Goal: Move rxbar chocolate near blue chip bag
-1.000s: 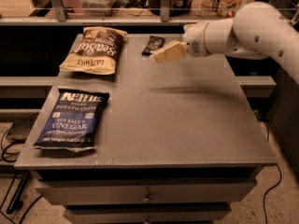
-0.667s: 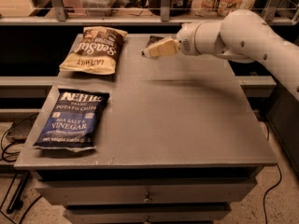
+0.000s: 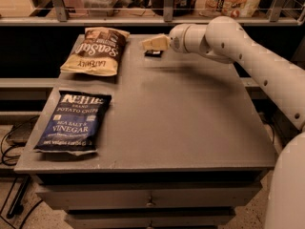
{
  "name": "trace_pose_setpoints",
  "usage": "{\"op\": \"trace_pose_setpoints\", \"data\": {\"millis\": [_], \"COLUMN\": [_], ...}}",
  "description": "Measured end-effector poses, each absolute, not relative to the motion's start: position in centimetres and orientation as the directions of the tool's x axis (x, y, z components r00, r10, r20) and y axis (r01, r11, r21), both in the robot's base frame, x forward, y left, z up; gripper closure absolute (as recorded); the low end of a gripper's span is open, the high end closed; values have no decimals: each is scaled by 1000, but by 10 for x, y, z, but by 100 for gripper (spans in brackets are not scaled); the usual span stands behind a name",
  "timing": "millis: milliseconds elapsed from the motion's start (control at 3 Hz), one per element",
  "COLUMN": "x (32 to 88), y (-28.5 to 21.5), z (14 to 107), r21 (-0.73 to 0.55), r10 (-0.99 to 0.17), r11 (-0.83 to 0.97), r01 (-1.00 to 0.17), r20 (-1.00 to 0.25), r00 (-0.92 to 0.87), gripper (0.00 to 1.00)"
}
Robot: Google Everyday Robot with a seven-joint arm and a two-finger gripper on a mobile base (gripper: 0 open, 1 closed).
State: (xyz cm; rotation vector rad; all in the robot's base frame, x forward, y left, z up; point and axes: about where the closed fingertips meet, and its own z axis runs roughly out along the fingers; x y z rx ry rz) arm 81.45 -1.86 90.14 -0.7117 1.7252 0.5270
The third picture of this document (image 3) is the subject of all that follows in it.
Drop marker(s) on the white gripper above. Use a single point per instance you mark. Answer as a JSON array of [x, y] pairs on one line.
[[175, 42]]

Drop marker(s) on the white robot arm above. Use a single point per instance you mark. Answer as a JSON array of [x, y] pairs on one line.
[[224, 40]]

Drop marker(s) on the tan sea salt chip bag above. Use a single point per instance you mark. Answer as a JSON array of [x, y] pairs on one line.
[[99, 53]]

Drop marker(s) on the colourful snack bag on shelf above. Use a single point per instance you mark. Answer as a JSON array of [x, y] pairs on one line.
[[231, 8]]

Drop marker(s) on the blue Kettle chip bag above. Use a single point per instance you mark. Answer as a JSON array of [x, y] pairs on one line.
[[74, 124]]

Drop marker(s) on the clear plastic container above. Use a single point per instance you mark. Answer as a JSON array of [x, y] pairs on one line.
[[99, 7]]

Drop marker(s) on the upper grey drawer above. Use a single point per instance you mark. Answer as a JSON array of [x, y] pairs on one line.
[[145, 196]]

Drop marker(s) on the grey drawer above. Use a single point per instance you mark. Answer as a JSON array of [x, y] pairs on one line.
[[149, 219], [145, 196]]

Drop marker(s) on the lower grey drawer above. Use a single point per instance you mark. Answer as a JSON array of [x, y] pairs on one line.
[[149, 219]]

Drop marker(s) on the grey metal shelf rail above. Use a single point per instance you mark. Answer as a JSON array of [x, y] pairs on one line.
[[137, 13]]

